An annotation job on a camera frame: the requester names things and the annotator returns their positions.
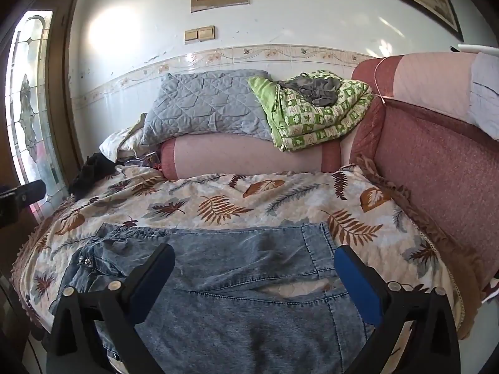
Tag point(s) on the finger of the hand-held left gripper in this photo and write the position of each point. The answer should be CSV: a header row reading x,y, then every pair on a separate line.
x,y
23,193

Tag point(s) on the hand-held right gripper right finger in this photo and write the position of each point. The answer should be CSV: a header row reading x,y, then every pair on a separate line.
x,y
360,292

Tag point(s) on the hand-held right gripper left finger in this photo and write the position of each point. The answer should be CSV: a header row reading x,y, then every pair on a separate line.
x,y
150,284

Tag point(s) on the blue denim pants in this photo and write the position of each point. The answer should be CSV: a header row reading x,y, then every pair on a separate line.
x,y
234,280

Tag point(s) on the black cloth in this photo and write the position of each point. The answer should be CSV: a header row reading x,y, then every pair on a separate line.
x,y
89,175

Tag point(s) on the brown fringed sofa cover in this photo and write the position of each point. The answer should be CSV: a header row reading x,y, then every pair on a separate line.
x,y
448,249

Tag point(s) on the white cloth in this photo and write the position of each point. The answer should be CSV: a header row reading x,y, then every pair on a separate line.
x,y
117,142

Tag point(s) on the wooden door with stained glass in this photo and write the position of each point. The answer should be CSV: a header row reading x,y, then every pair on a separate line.
x,y
62,85

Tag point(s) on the leaf print blanket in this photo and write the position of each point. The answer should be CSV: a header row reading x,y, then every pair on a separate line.
x,y
273,202

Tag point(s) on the pink bolster cushion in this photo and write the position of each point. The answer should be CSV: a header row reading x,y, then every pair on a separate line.
x,y
429,163

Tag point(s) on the green patterned blanket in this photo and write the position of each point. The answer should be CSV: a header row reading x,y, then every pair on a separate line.
x,y
312,124

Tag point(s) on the grey quilted blanket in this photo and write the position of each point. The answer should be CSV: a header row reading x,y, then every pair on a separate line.
x,y
202,105

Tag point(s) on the grey crumpled cloth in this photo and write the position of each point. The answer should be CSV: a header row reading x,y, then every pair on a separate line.
x,y
319,89

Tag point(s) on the white rod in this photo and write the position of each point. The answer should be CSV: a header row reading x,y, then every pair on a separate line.
x,y
479,48

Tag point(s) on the beige wall switch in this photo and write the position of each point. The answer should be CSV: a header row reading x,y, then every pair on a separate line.
x,y
191,36
206,33

